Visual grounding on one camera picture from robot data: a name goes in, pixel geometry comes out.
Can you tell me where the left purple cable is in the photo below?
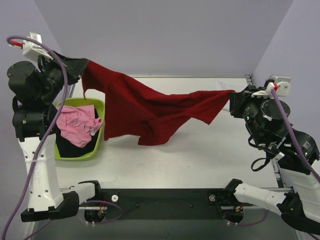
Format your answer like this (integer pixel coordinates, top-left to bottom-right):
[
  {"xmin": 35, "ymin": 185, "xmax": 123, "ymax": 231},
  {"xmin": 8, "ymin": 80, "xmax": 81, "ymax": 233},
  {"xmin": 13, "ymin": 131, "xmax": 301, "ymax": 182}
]
[{"xmin": 2, "ymin": 36, "xmax": 123, "ymax": 240}]

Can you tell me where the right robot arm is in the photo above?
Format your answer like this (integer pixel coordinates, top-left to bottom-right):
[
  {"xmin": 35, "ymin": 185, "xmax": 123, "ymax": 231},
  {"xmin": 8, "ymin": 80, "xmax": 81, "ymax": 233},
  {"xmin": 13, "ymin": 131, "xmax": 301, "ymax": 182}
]
[{"xmin": 224, "ymin": 85, "xmax": 320, "ymax": 235}]

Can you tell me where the pink t-shirt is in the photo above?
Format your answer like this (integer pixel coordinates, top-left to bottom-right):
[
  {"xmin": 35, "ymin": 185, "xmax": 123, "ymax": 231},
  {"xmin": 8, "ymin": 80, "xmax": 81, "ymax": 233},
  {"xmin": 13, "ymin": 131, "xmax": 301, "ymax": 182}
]
[{"xmin": 56, "ymin": 105, "xmax": 102, "ymax": 148}]

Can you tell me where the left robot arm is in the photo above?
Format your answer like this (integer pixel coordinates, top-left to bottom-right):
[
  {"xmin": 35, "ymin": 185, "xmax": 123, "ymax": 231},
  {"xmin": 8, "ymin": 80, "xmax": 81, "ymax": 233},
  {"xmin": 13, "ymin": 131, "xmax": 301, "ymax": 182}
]
[{"xmin": 7, "ymin": 55, "xmax": 103, "ymax": 223}]

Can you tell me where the red t-shirt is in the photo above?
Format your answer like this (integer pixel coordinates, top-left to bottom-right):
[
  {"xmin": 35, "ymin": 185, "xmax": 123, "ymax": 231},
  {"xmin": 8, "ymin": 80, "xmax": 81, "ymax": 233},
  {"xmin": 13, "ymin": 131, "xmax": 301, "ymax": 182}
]
[{"xmin": 82, "ymin": 61, "xmax": 233, "ymax": 146}]

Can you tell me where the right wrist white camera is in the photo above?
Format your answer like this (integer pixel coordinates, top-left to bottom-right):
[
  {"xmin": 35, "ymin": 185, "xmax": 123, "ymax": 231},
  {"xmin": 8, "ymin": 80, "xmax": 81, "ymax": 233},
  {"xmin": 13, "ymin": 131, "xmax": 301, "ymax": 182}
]
[{"xmin": 251, "ymin": 74, "xmax": 291, "ymax": 99}]

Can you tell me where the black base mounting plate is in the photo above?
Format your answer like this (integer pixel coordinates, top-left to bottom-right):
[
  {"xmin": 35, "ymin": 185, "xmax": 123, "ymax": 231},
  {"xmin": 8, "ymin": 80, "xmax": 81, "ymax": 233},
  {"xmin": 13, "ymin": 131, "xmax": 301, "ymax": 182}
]
[{"xmin": 80, "ymin": 188, "xmax": 242, "ymax": 220}]

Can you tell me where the wrist white camera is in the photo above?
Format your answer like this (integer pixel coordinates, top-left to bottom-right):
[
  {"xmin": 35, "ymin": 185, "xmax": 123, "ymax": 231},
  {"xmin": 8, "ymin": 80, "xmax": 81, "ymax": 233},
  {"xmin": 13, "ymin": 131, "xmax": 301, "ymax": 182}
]
[
  {"xmin": 251, "ymin": 74, "xmax": 291, "ymax": 99},
  {"xmin": 11, "ymin": 40, "xmax": 53, "ymax": 62}
]

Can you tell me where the black t-shirt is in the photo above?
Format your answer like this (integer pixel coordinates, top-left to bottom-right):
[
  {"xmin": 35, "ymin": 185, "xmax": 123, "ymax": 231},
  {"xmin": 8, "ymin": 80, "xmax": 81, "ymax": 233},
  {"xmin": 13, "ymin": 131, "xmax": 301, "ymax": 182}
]
[{"xmin": 56, "ymin": 109, "xmax": 100, "ymax": 158}]

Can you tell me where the aluminium table edge rail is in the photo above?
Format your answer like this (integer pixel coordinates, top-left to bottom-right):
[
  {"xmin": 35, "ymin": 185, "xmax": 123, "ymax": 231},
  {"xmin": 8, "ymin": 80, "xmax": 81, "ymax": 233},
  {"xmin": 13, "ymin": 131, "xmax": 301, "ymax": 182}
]
[{"xmin": 245, "ymin": 74, "xmax": 286, "ymax": 188}]

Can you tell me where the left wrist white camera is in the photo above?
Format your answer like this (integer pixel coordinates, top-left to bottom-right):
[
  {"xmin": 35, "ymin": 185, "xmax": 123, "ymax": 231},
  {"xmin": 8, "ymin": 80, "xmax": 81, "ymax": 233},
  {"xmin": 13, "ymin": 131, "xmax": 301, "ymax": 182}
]
[{"xmin": 11, "ymin": 40, "xmax": 53, "ymax": 62}]

